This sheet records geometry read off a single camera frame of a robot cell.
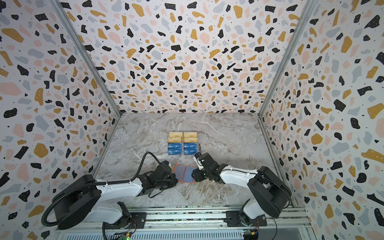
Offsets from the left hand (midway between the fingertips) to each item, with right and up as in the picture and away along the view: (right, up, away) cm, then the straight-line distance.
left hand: (182, 179), depth 85 cm
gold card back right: (+3, +25, +13) cm, 28 cm away
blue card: (-7, +18, +13) cm, 23 cm away
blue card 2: (+3, +18, +13) cm, 22 cm away
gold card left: (-7, +21, +13) cm, 26 cm away
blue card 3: (-7, +14, +13) cm, 20 cm away
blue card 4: (+3, +14, +13) cm, 19 cm away
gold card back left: (-6, +25, +13) cm, 29 cm away
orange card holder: (+1, +2, +4) cm, 5 cm away
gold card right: (+4, +21, +13) cm, 25 cm away
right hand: (+7, +4, +2) cm, 8 cm away
